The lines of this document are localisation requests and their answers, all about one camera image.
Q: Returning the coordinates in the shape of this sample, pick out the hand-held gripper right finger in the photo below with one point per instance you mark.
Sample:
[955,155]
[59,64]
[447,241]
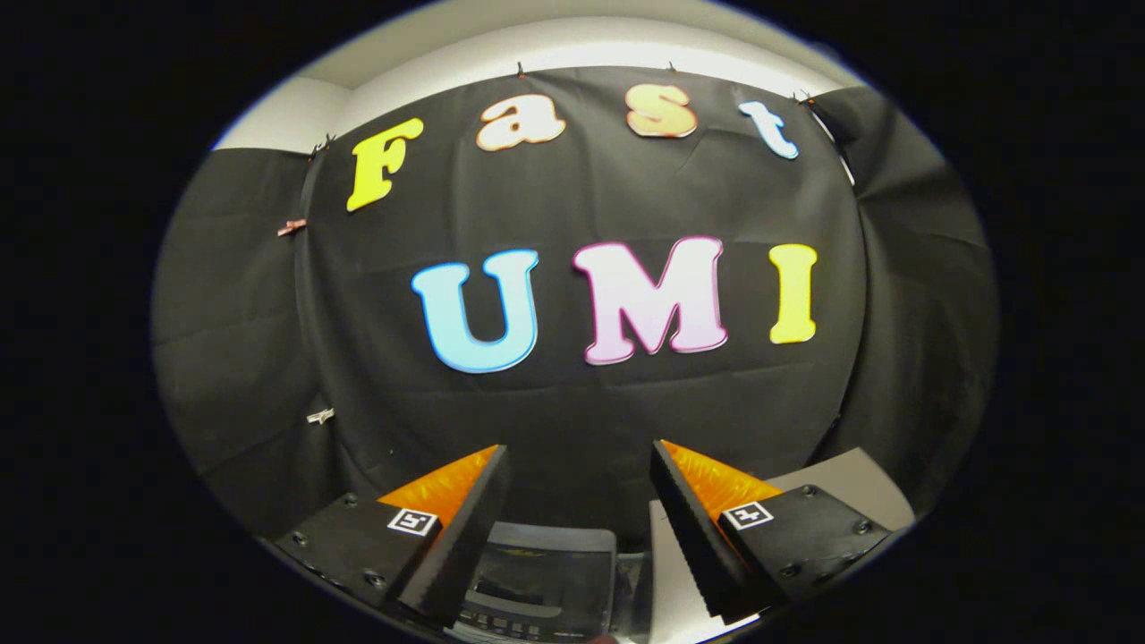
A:
[689,537]

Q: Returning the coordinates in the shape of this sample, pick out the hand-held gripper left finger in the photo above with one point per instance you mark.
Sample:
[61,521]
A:
[470,537]

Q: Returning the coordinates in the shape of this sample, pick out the dark washing machine lid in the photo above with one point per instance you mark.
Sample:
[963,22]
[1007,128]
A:
[546,572]

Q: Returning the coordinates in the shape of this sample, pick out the dark grey washing machine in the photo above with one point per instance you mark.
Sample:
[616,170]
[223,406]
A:
[501,624]

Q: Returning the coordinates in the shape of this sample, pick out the white clothes peg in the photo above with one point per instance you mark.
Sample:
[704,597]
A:
[319,416]

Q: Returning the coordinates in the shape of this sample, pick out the pink clothes peg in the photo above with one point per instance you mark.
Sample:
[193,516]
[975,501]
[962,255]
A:
[291,227]

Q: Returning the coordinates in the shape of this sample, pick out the black backdrop cloth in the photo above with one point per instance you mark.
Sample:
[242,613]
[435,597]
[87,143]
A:
[572,420]

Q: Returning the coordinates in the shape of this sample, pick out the grey table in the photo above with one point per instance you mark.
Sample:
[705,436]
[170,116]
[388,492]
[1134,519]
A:
[850,478]

